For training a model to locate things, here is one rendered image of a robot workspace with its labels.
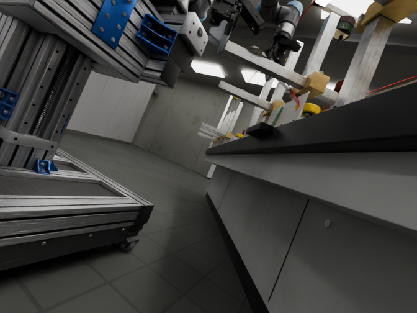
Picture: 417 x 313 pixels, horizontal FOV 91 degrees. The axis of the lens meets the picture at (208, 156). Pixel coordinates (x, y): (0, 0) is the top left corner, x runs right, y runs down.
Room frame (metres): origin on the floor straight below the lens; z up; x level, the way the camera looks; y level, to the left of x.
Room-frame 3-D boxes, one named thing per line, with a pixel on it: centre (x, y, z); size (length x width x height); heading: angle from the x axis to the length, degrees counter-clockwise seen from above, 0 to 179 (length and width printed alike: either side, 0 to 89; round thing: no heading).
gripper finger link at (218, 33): (0.60, 0.11, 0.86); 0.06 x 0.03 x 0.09; 95
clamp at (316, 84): (0.66, -0.21, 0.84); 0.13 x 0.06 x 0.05; 5
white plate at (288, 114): (0.71, -0.18, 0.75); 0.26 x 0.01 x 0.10; 5
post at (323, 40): (0.68, -0.21, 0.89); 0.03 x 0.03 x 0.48; 5
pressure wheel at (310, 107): (0.90, -0.34, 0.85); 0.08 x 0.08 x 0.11
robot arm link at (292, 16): (0.89, -0.10, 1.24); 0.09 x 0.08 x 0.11; 75
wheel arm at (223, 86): (0.89, -0.14, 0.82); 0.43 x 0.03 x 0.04; 95
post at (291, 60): (0.93, -0.19, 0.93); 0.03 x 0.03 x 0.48; 5
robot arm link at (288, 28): (0.89, -0.10, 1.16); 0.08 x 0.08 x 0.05
